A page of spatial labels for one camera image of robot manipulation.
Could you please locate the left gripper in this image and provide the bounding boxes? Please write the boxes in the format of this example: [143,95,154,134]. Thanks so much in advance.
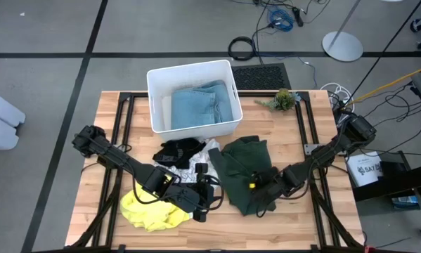
[167,164,216,223]

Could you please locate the dark green buttoned garment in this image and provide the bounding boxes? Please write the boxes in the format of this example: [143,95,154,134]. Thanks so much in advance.
[208,136,278,216]

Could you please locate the blue denim jeans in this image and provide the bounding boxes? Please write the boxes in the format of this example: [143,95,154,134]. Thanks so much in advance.
[170,79,234,130]

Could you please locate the white perforated laundry basket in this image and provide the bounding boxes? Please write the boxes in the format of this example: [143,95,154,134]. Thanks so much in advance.
[146,59,244,142]

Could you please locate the yellow garment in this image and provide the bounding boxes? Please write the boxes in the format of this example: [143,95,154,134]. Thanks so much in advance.
[119,188,193,233]

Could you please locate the black garment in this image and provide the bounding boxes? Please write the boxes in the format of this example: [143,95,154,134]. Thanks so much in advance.
[152,137,207,169]

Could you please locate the plain white garment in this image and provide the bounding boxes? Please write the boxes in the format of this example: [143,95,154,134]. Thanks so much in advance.
[195,138,222,166]

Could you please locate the small potted succulent plant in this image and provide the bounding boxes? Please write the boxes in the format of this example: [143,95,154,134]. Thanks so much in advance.
[254,88,302,112]

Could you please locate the white labelled box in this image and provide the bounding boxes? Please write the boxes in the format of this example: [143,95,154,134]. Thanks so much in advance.
[346,150,385,188]

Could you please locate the black floor mat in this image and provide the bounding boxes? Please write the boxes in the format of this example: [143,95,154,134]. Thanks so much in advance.
[230,63,292,91]

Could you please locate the black equipment cart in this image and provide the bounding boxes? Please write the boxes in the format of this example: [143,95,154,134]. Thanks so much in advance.
[350,150,421,243]

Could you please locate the blue packet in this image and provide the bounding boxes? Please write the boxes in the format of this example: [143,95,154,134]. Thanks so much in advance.
[392,195,419,209]

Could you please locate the grey round-base stand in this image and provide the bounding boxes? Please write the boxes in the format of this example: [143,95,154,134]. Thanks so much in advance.
[321,0,365,63]

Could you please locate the long yellow bar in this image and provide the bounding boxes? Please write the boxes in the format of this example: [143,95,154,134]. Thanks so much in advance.
[345,64,421,106]

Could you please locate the black power strip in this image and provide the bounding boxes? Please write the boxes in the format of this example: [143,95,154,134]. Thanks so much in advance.
[291,6,305,28]

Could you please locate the thin black pole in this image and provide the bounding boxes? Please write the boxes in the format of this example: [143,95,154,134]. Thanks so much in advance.
[346,0,421,103]

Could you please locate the light grey padded object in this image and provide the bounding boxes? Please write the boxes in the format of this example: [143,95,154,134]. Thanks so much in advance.
[0,86,27,151]

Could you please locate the grey metal mounting bracket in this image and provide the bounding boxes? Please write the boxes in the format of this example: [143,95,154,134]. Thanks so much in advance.
[303,143,325,156]

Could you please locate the coiled white cable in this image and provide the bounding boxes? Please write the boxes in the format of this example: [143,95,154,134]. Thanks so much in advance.
[319,82,354,110]

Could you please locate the black aluminium table frame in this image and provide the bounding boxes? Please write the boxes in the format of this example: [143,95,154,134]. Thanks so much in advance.
[65,90,366,253]

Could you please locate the coiled black cable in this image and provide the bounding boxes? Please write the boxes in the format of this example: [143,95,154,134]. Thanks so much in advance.
[227,36,257,62]

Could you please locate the coiled blue cable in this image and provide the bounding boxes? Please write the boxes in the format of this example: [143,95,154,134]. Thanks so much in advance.
[267,7,295,33]

